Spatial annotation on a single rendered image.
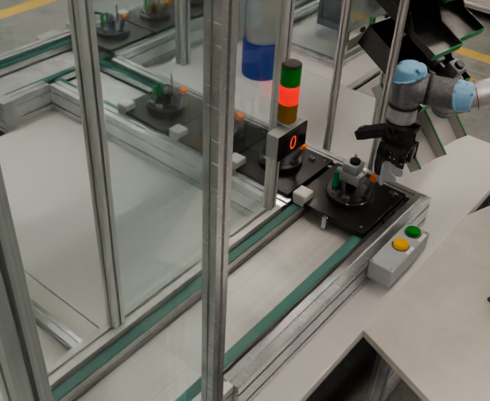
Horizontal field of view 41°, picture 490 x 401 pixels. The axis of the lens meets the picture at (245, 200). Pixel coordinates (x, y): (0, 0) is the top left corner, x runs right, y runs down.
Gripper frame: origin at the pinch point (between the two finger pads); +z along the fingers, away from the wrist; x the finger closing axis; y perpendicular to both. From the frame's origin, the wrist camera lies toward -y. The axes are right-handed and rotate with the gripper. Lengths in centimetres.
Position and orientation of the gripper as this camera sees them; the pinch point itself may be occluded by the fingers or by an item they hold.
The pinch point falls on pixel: (379, 180)
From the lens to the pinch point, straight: 184.4
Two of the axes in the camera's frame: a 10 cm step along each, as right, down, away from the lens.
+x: 6.3, -4.5, 6.3
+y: 7.7, 4.1, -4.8
